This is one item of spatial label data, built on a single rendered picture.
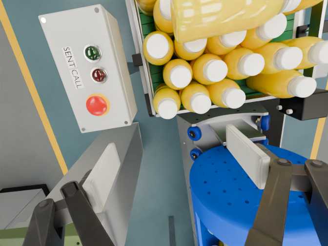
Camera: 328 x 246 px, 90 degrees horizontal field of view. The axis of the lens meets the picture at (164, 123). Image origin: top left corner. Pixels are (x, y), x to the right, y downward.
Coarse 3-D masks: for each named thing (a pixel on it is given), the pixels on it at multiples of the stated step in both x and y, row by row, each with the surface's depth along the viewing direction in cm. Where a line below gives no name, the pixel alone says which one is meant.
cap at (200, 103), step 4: (196, 96) 32; (200, 96) 32; (204, 96) 32; (192, 100) 33; (196, 100) 32; (200, 100) 32; (204, 100) 32; (208, 100) 32; (192, 104) 32; (196, 104) 32; (200, 104) 32; (204, 104) 32; (208, 104) 32; (192, 108) 33; (196, 108) 33; (200, 108) 33; (204, 108) 33; (208, 108) 33; (196, 112) 33; (200, 112) 33; (204, 112) 33
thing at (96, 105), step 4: (92, 96) 29; (96, 96) 28; (88, 100) 29; (92, 100) 28; (96, 100) 28; (100, 100) 29; (88, 104) 29; (92, 104) 29; (96, 104) 29; (100, 104) 29; (104, 104) 29; (88, 108) 29; (92, 108) 29; (96, 108) 29; (100, 108) 29; (104, 108) 29; (92, 112) 29; (96, 112) 29; (100, 112) 29; (104, 112) 30
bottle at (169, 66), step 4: (172, 60) 35; (176, 60) 34; (180, 60) 34; (164, 64) 45; (168, 64) 34; (172, 64) 33; (176, 64) 32; (180, 64) 32; (184, 64) 33; (188, 64) 34; (164, 68) 35; (168, 68) 33; (172, 68) 32; (188, 68) 33; (164, 72) 34; (168, 72) 33; (192, 72) 35; (164, 76) 35; (168, 76) 33; (192, 76) 35; (164, 80) 35; (168, 80) 34; (168, 84) 35; (172, 84) 34; (188, 84) 35; (172, 88) 36; (176, 88) 35; (180, 88) 35
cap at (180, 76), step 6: (180, 66) 30; (174, 72) 30; (180, 72) 30; (186, 72) 30; (174, 78) 31; (180, 78) 31; (186, 78) 31; (174, 84) 31; (180, 84) 31; (186, 84) 31
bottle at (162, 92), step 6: (162, 84) 45; (156, 90) 42; (162, 90) 37; (168, 90) 36; (174, 90) 38; (156, 96) 36; (162, 96) 35; (168, 96) 35; (174, 96) 35; (156, 102) 35; (180, 102) 37; (156, 108) 36
